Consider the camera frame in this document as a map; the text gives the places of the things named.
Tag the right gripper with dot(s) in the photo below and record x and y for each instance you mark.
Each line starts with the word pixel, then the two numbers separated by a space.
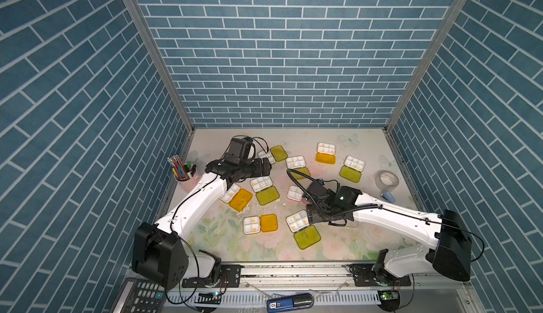
pixel 312 215

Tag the circuit board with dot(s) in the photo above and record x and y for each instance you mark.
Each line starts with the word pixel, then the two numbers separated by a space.
pixel 208 300
pixel 389 300

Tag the front orange pillbox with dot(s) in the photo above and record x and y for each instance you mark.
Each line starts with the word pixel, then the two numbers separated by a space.
pixel 256 224

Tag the pink pillbox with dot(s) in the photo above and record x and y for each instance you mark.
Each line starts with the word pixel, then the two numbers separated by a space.
pixel 296 194

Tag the black calculator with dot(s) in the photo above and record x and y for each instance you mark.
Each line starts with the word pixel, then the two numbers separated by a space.
pixel 138 296

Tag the left orange pillbox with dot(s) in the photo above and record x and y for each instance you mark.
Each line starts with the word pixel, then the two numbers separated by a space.
pixel 236 197

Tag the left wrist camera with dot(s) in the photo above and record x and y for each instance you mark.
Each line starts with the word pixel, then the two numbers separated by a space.
pixel 240 151

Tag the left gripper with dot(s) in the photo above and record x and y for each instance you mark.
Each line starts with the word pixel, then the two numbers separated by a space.
pixel 265 171

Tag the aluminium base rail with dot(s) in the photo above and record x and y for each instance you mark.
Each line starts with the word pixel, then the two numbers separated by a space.
pixel 305 276

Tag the orange pillbox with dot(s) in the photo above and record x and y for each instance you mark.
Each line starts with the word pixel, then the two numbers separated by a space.
pixel 256 224
pixel 236 197
pixel 325 153

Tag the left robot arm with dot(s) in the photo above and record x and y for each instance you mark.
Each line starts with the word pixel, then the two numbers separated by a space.
pixel 161 251

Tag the left circuit board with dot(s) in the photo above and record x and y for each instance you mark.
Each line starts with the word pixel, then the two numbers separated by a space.
pixel 208 300

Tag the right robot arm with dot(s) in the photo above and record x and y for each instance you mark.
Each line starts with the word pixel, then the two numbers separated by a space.
pixel 444 244

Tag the back orange pillbox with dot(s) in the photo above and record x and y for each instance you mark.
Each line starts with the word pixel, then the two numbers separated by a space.
pixel 325 153

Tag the pink pen cup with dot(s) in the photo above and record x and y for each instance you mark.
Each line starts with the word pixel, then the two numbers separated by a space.
pixel 187 186

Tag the blue black usb device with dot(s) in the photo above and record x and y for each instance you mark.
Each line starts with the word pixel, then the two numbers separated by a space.
pixel 290 303

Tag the clear tape roll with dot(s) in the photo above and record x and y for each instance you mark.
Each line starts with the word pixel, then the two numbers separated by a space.
pixel 386 180

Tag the blue tape dispenser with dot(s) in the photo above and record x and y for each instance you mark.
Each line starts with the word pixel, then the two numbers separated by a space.
pixel 387 196

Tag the coloured pens bundle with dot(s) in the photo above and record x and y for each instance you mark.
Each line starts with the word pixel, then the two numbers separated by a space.
pixel 182 171

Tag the right circuit board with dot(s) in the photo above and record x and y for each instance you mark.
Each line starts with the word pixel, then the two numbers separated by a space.
pixel 389 300

